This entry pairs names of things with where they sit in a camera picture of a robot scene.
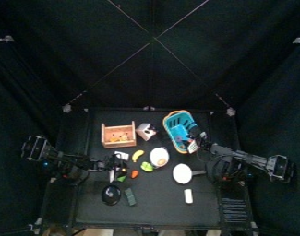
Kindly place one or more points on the metal frame bracket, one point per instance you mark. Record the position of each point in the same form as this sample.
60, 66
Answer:
66, 108
298, 40
5, 39
230, 111
147, 108

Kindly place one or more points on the yellow toy food in crate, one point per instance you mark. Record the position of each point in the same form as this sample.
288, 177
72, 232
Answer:
119, 137

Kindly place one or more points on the white and brown cube box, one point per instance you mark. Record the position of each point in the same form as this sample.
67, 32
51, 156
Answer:
145, 131

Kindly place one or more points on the wooden crate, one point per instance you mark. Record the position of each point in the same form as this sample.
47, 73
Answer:
118, 135

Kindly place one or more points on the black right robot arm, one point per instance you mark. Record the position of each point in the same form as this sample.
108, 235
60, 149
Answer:
246, 159

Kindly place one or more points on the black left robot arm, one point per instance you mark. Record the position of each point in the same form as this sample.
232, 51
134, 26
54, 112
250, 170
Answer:
52, 155

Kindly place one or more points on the white pot with egg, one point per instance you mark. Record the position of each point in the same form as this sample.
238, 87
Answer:
159, 157

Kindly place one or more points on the orange toy carrot bottom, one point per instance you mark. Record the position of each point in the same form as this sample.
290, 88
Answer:
134, 174

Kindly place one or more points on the green toy carrot top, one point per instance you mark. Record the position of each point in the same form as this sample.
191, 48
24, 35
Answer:
120, 178

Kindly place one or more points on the black round bowl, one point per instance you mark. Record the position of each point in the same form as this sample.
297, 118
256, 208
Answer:
110, 195

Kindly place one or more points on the teal basket with orange rim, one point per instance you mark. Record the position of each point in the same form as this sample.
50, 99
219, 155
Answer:
174, 127

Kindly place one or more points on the small white block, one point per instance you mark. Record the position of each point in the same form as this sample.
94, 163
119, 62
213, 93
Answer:
187, 195

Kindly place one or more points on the white frying pan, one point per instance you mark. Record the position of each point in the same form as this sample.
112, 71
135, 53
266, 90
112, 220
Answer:
182, 173

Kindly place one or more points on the white toy calculator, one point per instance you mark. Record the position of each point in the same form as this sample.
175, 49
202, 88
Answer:
191, 147

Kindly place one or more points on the purple toy in basket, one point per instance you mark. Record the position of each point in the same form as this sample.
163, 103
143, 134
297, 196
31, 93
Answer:
179, 139

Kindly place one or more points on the dark green block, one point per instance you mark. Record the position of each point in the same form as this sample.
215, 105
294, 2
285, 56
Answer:
130, 196

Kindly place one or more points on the yellow toy banana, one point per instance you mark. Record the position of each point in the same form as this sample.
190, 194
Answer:
137, 155

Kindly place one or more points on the black label with white text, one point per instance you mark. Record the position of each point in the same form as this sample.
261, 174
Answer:
233, 210

